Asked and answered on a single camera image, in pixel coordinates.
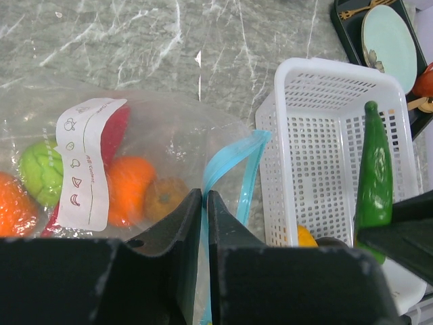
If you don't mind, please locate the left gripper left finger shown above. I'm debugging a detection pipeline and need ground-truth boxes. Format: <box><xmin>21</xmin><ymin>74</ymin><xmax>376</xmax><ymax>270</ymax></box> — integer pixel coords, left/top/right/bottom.
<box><xmin>1</xmin><ymin>189</ymin><xmax>202</xmax><ymax>324</ymax></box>

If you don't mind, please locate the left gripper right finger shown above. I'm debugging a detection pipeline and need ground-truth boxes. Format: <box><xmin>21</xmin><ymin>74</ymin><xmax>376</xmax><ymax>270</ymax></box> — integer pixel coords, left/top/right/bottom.
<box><xmin>208</xmin><ymin>191</ymin><xmax>401</xmax><ymax>324</ymax></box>

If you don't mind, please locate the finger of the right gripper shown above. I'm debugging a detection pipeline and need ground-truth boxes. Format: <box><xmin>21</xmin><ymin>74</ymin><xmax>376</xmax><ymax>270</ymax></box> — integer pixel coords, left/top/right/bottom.
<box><xmin>357</xmin><ymin>191</ymin><xmax>432</xmax><ymax>285</ymax></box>

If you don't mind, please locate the green chili pepper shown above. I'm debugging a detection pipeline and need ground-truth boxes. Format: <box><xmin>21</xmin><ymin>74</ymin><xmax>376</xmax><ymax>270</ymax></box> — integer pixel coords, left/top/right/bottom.
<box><xmin>354</xmin><ymin>101</ymin><xmax>393</xmax><ymax>264</ymax></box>

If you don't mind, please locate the yellow orange persimmon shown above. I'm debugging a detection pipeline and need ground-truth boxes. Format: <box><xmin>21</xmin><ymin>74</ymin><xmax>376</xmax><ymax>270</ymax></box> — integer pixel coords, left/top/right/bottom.
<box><xmin>297</xmin><ymin>225</ymin><xmax>318</xmax><ymax>247</ymax></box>

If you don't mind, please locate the dark purple mangosteen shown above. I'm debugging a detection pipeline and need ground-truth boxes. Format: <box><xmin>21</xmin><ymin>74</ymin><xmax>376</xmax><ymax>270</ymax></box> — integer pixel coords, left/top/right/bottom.
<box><xmin>317</xmin><ymin>237</ymin><xmax>348</xmax><ymax>248</ymax></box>

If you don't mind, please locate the brown kiwi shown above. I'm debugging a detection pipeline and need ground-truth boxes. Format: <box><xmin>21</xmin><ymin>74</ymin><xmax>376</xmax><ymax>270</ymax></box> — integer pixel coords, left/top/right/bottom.
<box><xmin>144</xmin><ymin>177</ymin><xmax>189</xmax><ymax>223</ymax></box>

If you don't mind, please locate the orange tangerine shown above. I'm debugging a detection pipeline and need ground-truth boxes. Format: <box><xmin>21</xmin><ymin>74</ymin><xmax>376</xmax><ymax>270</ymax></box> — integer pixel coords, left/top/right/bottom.
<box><xmin>1</xmin><ymin>172</ymin><xmax>39</xmax><ymax>237</ymax></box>
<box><xmin>107</xmin><ymin>156</ymin><xmax>156</xmax><ymax>228</ymax></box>

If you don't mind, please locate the clear blue-zipper zip bag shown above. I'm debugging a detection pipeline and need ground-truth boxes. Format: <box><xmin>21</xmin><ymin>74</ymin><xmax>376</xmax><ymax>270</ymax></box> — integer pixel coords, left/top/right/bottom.
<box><xmin>1</xmin><ymin>76</ymin><xmax>271</xmax><ymax>324</ymax></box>

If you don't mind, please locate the red chili pepper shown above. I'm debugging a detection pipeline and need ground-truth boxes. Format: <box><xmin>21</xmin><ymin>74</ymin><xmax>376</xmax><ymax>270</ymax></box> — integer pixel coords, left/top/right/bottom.
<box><xmin>41</xmin><ymin>104</ymin><xmax>131</xmax><ymax>238</ymax></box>

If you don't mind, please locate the green lime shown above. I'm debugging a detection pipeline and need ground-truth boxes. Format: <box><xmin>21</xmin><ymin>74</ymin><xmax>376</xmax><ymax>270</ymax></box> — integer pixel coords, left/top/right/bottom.
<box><xmin>18</xmin><ymin>139</ymin><xmax>64</xmax><ymax>208</ymax></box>

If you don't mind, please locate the wooden spoon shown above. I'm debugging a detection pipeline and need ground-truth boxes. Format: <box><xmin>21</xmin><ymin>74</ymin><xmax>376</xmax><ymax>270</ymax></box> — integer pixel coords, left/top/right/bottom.
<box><xmin>407</xmin><ymin>97</ymin><xmax>433</xmax><ymax>114</ymax></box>

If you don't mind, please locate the white plastic basket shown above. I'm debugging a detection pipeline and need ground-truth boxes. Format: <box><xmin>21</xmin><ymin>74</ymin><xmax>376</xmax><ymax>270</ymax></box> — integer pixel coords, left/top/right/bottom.
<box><xmin>254</xmin><ymin>56</ymin><xmax>428</xmax><ymax>318</ymax></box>

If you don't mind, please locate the orange small cup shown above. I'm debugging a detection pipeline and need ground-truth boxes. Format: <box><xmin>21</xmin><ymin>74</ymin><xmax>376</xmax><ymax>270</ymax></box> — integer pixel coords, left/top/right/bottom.
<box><xmin>412</xmin><ymin>62</ymin><xmax>433</xmax><ymax>97</ymax></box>

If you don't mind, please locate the light green plate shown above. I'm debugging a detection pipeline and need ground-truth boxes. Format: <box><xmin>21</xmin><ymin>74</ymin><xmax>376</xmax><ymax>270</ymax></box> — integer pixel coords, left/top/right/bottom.
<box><xmin>361</xmin><ymin>5</ymin><xmax>417</xmax><ymax>94</ymax></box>

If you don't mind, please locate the wooden fork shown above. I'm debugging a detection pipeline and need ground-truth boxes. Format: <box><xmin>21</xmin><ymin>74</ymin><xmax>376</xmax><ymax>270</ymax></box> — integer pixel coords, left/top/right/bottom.
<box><xmin>338</xmin><ymin>0</ymin><xmax>396</xmax><ymax>20</ymax></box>

